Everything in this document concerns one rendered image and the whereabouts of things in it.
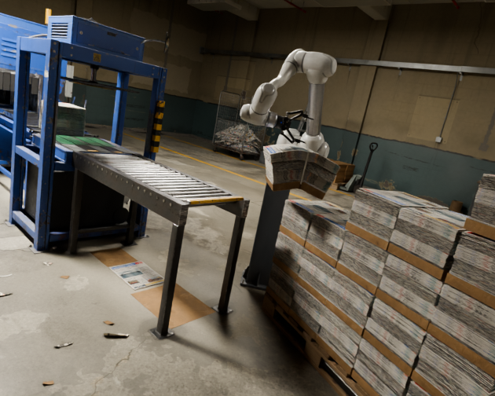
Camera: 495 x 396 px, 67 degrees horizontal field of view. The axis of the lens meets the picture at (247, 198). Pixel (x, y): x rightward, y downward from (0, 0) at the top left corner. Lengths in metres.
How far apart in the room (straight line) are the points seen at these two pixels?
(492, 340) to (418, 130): 7.59
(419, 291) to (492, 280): 0.31
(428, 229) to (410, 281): 0.25
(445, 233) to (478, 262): 0.17
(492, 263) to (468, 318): 0.23
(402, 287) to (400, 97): 7.66
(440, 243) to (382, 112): 7.76
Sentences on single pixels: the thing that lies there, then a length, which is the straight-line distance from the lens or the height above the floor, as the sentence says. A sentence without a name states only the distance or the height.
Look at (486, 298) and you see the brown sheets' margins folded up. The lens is 1.65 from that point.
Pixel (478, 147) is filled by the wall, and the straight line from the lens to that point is 8.73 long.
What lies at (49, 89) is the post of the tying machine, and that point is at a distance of 3.01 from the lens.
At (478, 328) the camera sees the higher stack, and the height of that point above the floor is 0.74.
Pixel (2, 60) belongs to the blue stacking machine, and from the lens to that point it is 5.31.
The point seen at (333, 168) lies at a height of 1.12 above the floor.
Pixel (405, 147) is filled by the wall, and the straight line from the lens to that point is 9.08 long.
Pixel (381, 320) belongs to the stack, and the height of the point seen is 0.51.
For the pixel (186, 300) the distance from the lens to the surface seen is 2.71.
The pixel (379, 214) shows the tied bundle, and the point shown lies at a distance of 1.92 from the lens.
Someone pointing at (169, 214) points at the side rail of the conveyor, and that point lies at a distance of 2.09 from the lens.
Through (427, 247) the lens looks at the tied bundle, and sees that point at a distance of 1.75.
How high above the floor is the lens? 1.35
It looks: 13 degrees down
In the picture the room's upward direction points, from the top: 11 degrees clockwise
